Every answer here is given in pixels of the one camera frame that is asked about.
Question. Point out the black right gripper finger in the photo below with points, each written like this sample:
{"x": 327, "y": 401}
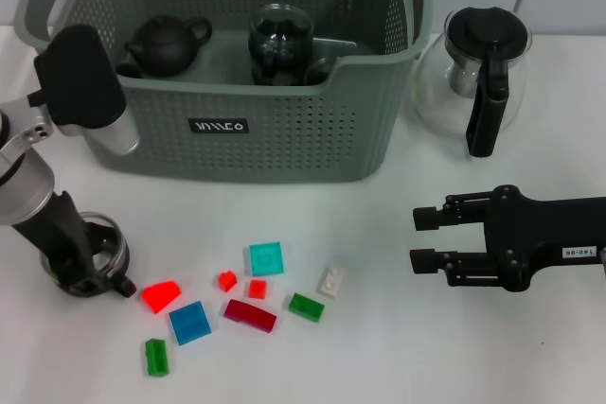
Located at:
{"x": 426, "y": 218}
{"x": 423, "y": 261}

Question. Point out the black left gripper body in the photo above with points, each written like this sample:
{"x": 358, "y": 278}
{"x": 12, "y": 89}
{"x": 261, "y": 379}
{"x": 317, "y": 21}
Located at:
{"x": 61, "y": 233}

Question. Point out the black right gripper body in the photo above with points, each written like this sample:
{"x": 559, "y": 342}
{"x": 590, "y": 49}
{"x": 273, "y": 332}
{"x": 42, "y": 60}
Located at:
{"x": 535, "y": 229}

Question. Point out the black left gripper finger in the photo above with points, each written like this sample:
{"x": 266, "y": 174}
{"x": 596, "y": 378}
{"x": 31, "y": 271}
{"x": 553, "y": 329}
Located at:
{"x": 127, "y": 287}
{"x": 85, "y": 288}

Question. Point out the orange-red wedge block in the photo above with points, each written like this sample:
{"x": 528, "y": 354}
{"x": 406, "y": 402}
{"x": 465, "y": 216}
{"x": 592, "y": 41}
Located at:
{"x": 161, "y": 296}

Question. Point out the blue square block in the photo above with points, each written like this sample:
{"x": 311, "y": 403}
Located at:
{"x": 189, "y": 322}

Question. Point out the small red peaked block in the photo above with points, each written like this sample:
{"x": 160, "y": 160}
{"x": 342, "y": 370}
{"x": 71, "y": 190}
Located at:
{"x": 227, "y": 281}

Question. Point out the teal square block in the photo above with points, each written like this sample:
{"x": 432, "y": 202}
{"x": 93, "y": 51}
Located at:
{"x": 268, "y": 259}

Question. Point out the green rectangular block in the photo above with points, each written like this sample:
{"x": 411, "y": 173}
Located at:
{"x": 307, "y": 307}
{"x": 157, "y": 357}

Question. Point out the white two-stud block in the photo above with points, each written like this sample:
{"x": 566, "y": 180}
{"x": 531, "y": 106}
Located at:
{"x": 331, "y": 282}

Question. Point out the dark red long block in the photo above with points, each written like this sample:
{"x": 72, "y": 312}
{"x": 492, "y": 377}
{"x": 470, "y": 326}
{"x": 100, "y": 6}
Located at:
{"x": 250, "y": 315}

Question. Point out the small red square block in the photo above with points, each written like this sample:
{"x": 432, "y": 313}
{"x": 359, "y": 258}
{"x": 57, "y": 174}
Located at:
{"x": 258, "y": 289}

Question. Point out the grey perforated plastic storage bin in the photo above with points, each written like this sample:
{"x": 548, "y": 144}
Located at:
{"x": 284, "y": 139}

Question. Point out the thin flat grey plate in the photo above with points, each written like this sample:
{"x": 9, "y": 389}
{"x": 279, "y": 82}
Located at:
{"x": 338, "y": 42}

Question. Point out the dark clay teapot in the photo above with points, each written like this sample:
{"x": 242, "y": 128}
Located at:
{"x": 163, "y": 47}

